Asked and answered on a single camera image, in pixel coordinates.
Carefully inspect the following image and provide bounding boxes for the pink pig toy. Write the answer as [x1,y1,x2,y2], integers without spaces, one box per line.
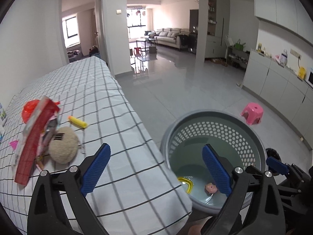
[205,183,218,194]

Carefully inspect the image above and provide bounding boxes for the beige round plush pouch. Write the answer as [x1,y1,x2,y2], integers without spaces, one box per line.
[48,126,80,164]

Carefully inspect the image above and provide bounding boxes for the yellow plastic ring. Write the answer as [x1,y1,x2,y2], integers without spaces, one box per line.
[177,176,194,195]

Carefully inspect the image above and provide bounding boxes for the pink triangular wrapper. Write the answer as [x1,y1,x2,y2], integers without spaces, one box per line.
[9,140,19,151]

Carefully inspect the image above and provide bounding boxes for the yellow marker pen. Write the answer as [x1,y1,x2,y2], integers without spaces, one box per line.
[68,116,88,128]

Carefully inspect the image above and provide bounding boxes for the red toothpaste box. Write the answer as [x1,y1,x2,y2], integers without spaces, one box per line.
[12,96,59,186]

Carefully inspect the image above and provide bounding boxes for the red plastic bag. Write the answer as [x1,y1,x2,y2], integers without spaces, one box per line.
[21,99,40,124]

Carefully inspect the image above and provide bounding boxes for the grey perforated laundry basket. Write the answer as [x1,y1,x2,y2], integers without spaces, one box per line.
[160,110,267,215]

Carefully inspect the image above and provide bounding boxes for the pink plastic stool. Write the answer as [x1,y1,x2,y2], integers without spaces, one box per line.
[240,102,264,125]

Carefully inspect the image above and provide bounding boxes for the white low cabinet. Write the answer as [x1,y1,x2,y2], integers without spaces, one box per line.
[242,50,312,149]

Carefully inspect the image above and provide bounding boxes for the checkered white tablecloth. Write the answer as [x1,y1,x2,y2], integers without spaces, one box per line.
[1,57,192,234]

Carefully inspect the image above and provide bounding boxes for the yellow kettle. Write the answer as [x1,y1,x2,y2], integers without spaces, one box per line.
[298,66,306,80]

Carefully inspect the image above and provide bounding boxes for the white robot figure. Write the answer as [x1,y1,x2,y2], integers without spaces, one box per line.
[280,49,288,66]

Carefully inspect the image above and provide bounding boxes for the green tote bag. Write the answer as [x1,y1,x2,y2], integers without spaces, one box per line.
[234,39,246,51]

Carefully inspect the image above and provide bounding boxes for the beige sofa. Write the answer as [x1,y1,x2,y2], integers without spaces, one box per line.
[144,28,189,50]

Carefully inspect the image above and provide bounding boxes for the glass coffee table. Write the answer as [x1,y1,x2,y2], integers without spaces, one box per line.
[136,38,157,52]

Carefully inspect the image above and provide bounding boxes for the red small stool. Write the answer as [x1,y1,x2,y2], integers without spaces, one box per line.
[133,47,142,57]

